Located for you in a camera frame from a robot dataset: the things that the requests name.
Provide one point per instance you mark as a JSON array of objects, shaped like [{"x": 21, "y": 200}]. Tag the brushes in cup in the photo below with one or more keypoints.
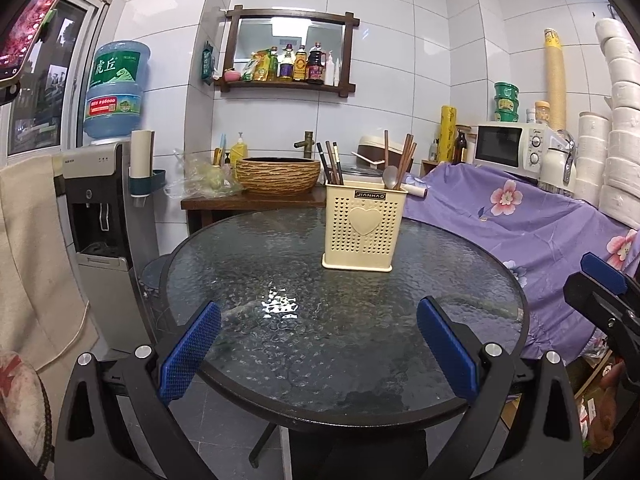
[{"x": 220, "y": 152}]

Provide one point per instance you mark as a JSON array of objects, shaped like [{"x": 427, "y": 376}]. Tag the dark soy sauce bottle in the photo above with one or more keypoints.
[{"x": 315, "y": 66}]

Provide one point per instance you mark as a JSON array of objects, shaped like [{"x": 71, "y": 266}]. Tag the teal cup holder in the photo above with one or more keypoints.
[{"x": 147, "y": 182}]

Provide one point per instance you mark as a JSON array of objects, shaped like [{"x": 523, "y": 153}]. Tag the wooden side table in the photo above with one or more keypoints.
[{"x": 250, "y": 202}]

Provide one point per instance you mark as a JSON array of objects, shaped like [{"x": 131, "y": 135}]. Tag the tall paper cup stack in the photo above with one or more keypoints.
[{"x": 556, "y": 80}]

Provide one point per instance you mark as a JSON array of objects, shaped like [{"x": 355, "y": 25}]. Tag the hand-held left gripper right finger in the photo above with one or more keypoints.
[{"x": 447, "y": 350}]

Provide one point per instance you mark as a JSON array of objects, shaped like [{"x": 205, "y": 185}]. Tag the white brown rice cooker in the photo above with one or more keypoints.
[{"x": 370, "y": 152}]

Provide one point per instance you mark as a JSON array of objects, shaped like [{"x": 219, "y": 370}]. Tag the white paper cup sleeve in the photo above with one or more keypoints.
[{"x": 141, "y": 152}]

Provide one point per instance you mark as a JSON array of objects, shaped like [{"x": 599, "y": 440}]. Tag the white microwave oven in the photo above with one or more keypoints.
[{"x": 500, "y": 147}]

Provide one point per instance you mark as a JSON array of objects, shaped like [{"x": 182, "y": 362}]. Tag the yellow green seasoning packet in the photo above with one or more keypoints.
[{"x": 256, "y": 67}]

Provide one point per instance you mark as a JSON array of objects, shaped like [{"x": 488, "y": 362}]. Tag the wicker pattern basin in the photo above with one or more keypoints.
[{"x": 277, "y": 177}]

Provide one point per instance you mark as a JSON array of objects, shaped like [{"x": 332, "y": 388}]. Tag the beige cloth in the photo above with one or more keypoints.
[{"x": 35, "y": 260}]

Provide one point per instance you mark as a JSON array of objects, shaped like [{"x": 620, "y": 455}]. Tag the grey water dispenser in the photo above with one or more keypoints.
[{"x": 107, "y": 220}]

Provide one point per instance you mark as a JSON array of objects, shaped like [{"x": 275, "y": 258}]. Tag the cream plastic utensil holder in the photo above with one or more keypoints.
[{"x": 363, "y": 220}]

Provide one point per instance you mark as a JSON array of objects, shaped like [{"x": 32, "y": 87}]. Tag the brown glass bottle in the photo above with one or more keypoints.
[{"x": 462, "y": 150}]

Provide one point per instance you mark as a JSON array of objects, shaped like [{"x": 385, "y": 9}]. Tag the round cushioned stool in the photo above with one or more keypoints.
[{"x": 20, "y": 405}]

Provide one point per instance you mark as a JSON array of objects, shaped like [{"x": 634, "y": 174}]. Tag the pink bowl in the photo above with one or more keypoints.
[{"x": 231, "y": 76}]

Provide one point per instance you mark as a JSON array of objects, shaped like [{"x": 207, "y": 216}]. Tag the green wall packet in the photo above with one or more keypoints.
[{"x": 208, "y": 65}]

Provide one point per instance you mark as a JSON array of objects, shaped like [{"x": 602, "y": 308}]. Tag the clear plastic bag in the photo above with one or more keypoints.
[{"x": 200, "y": 177}]

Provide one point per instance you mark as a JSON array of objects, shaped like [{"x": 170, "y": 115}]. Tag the white lint roller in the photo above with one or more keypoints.
[{"x": 417, "y": 191}]

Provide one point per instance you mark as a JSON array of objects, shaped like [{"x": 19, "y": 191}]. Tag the smartphone with pink screen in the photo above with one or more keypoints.
[{"x": 30, "y": 15}]

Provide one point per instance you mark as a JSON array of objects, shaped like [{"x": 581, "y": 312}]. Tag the steel spoon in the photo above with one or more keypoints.
[{"x": 390, "y": 177}]

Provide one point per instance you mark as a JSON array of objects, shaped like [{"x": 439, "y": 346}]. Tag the purple floral cloth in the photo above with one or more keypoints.
[{"x": 500, "y": 240}]

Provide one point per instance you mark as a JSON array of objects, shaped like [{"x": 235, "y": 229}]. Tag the blue water jug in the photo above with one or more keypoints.
[{"x": 116, "y": 92}]

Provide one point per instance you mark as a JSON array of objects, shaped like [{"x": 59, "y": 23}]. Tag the wooden framed mirror shelf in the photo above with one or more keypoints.
[{"x": 227, "y": 45}]

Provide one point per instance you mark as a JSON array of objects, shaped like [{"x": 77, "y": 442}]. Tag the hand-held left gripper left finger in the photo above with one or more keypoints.
[{"x": 192, "y": 355}]

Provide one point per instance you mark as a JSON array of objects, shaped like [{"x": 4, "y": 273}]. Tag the yellow soap dispenser bottle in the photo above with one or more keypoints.
[{"x": 239, "y": 152}]

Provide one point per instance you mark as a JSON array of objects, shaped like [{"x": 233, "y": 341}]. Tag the green glass bottle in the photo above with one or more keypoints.
[{"x": 274, "y": 66}]

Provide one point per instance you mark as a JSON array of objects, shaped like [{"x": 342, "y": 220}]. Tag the bronze faucet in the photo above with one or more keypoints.
[{"x": 305, "y": 142}]

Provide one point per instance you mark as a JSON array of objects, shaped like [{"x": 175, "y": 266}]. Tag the yellow lid jar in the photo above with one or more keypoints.
[{"x": 542, "y": 114}]

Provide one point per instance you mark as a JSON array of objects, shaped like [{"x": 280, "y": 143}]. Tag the white squeeze bottle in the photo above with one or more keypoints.
[{"x": 330, "y": 72}]

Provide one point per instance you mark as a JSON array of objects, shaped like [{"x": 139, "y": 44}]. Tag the white thermos jug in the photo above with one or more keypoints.
[{"x": 555, "y": 170}]

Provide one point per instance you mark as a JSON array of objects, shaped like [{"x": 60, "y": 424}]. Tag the yellow wrap roll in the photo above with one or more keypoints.
[{"x": 448, "y": 135}]

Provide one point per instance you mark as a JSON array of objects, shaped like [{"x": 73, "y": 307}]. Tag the stack of green bowls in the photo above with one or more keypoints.
[{"x": 506, "y": 102}]

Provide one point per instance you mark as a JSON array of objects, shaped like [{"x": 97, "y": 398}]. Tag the metal framed window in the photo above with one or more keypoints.
[{"x": 55, "y": 85}]

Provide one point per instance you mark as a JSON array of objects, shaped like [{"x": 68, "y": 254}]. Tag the black phone mount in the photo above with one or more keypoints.
[{"x": 9, "y": 91}]

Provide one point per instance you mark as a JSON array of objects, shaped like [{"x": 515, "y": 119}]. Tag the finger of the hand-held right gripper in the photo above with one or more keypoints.
[
  {"x": 600, "y": 305},
  {"x": 605, "y": 272}
]

